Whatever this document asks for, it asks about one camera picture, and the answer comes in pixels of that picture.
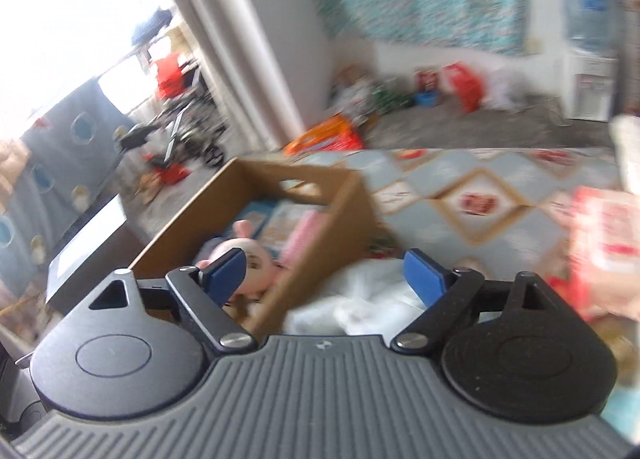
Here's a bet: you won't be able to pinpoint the grey window curtain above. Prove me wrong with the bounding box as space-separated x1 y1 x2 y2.
145 0 309 153

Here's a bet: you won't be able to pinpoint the red packet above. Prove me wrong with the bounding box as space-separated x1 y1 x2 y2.
414 68 439 93

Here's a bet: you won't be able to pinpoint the red wet wipes pack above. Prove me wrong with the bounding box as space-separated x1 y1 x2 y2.
569 186 640 317

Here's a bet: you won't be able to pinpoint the brown cardboard box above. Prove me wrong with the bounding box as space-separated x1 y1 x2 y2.
129 156 383 337

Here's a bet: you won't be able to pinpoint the red crate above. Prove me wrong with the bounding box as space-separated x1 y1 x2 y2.
154 52 190 96

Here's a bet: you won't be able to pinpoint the green bottles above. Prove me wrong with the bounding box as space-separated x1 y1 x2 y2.
374 86 417 111

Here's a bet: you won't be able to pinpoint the printed fruit mat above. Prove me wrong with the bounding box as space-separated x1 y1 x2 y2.
295 146 640 322

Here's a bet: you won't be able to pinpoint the white water dispenser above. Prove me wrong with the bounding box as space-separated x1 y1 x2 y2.
559 46 620 123

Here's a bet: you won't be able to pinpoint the orange packet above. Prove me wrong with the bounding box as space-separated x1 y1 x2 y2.
283 114 367 156

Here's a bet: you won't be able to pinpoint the white plastic bag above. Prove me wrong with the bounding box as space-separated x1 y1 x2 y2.
284 258 428 340

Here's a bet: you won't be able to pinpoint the crumpled white bag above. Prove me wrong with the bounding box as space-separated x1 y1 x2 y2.
481 68 527 111

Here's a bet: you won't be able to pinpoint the blue printed blanket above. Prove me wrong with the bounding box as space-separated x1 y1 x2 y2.
0 76 137 292

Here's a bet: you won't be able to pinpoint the pink plush toy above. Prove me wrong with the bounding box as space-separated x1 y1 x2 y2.
194 219 291 307

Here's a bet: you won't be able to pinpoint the pale printed packet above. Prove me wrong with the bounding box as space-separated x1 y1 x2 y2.
239 198 321 260

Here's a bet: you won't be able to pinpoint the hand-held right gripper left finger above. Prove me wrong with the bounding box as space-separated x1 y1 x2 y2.
88 247 256 354

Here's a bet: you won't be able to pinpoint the black stroller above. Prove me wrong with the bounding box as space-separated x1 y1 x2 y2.
114 88 228 171

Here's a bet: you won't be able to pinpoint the blue water bottle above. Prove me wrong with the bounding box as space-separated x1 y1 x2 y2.
562 0 620 56

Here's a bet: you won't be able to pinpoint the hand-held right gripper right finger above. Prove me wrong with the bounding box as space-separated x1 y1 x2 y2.
390 247 551 354

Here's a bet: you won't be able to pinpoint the red plastic bag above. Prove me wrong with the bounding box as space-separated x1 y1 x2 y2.
442 62 487 113

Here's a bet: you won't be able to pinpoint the pink packet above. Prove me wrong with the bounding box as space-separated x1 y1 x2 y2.
281 210 332 267

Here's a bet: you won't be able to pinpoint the grey cabinet with white top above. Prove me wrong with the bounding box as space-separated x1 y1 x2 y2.
44 193 146 312

